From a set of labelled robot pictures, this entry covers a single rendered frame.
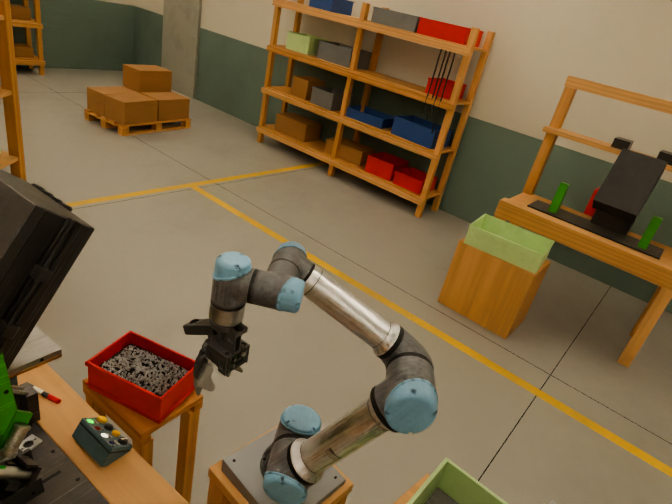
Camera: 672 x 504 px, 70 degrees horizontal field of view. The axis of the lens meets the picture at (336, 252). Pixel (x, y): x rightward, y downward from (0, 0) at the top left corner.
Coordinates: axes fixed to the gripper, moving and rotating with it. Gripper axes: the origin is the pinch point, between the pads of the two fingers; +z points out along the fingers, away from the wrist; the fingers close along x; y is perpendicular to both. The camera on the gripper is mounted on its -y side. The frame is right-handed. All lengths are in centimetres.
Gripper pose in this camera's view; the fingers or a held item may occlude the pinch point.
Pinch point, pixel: (211, 380)
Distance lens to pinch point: 124.8
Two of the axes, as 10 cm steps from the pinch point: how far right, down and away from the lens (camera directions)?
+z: -2.0, 8.7, 4.5
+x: 5.7, -2.7, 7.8
